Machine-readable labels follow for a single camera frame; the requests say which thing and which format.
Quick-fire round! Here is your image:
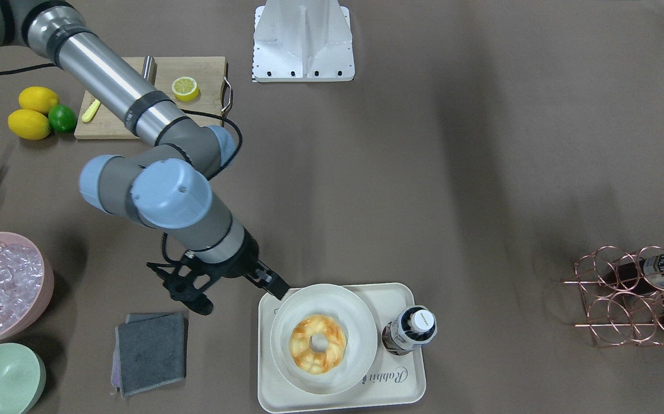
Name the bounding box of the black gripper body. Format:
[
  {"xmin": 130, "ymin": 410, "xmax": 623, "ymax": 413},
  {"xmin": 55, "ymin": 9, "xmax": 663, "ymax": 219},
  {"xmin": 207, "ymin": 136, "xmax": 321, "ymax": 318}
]
[{"xmin": 192, "ymin": 230, "xmax": 261, "ymax": 282}]

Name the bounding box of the white round plate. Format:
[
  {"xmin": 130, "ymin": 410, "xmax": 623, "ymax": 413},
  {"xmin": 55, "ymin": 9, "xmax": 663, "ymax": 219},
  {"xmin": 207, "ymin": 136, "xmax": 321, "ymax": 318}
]
[{"xmin": 270, "ymin": 283, "xmax": 379, "ymax": 396}]

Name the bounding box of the glazed donut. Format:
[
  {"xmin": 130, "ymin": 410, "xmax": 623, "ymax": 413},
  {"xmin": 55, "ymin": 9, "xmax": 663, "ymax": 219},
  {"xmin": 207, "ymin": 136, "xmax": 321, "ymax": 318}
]
[{"xmin": 288, "ymin": 314, "xmax": 347, "ymax": 375}]

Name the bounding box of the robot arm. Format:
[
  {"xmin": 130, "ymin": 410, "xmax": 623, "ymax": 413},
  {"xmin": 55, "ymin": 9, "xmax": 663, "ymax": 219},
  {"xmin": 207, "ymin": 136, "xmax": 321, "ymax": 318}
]
[{"xmin": 0, "ymin": 1, "xmax": 289, "ymax": 314}]

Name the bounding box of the dark tea bottle on tray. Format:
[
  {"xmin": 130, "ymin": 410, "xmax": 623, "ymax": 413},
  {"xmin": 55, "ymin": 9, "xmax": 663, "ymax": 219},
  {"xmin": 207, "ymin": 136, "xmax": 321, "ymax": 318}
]
[{"xmin": 381, "ymin": 305, "xmax": 437, "ymax": 356}]

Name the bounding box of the grey folded cloth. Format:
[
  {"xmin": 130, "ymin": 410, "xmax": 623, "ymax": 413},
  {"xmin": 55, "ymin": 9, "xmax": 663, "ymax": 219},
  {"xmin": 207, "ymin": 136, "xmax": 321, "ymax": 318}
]
[{"xmin": 111, "ymin": 312, "xmax": 187, "ymax": 398}]

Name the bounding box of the half lemon slice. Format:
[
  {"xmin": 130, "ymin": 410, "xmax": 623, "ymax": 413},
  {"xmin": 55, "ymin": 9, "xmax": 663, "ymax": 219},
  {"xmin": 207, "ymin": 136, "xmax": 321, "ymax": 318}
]
[{"xmin": 171, "ymin": 76, "xmax": 200, "ymax": 102}]

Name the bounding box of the wooden cutting board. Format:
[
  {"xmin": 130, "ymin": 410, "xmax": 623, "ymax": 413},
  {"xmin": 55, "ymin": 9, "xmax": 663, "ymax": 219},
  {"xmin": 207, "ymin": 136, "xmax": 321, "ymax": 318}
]
[{"xmin": 74, "ymin": 56, "xmax": 232, "ymax": 140}]

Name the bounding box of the yellow plastic knife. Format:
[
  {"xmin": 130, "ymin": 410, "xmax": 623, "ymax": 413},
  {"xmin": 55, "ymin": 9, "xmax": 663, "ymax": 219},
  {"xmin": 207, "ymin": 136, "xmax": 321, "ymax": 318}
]
[{"xmin": 81, "ymin": 98, "xmax": 101, "ymax": 123}]

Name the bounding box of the steel muddler rod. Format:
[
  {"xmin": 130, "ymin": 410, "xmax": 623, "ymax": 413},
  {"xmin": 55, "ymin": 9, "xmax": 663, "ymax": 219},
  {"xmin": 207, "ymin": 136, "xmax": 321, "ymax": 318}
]
[{"xmin": 141, "ymin": 55, "xmax": 158, "ymax": 85}]

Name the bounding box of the green lime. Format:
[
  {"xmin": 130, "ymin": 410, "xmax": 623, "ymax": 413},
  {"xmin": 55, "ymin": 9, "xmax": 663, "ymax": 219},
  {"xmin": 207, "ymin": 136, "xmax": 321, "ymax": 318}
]
[{"xmin": 48, "ymin": 104, "xmax": 78, "ymax": 133}]

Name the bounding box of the pink bowl of ice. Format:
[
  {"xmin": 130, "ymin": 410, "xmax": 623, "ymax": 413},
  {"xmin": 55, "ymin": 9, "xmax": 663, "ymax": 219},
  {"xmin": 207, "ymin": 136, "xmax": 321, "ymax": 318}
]
[{"xmin": 0, "ymin": 232, "xmax": 54, "ymax": 340}]

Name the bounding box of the yellow lemon two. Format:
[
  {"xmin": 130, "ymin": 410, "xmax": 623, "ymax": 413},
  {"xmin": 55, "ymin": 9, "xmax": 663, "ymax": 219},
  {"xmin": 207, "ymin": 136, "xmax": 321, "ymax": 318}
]
[{"xmin": 7, "ymin": 109, "xmax": 51, "ymax": 140}]

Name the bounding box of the mint green bowl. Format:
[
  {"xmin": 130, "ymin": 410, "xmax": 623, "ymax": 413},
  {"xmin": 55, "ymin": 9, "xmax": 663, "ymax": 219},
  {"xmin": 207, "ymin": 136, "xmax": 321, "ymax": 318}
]
[{"xmin": 0, "ymin": 343, "xmax": 46, "ymax": 413}]

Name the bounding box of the yellow lemon one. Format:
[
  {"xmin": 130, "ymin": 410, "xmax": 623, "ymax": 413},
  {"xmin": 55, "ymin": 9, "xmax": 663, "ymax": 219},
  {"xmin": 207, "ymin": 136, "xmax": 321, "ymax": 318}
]
[{"xmin": 17, "ymin": 86, "xmax": 59, "ymax": 115}]

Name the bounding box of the bottle in rack upper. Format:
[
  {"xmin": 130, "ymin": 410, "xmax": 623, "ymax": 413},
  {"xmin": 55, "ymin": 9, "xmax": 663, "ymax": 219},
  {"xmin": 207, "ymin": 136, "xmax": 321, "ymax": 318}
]
[{"xmin": 617, "ymin": 253, "xmax": 664, "ymax": 294}]

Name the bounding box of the white camera pillar base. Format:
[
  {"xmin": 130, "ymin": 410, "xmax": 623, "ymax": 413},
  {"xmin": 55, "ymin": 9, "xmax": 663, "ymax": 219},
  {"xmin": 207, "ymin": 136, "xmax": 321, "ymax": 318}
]
[{"xmin": 251, "ymin": 1, "xmax": 356, "ymax": 82}]

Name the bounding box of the copper wire bottle rack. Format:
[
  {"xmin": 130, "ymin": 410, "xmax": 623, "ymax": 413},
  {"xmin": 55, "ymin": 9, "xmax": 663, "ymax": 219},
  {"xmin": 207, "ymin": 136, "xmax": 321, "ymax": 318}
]
[{"xmin": 563, "ymin": 246, "xmax": 664, "ymax": 348}]

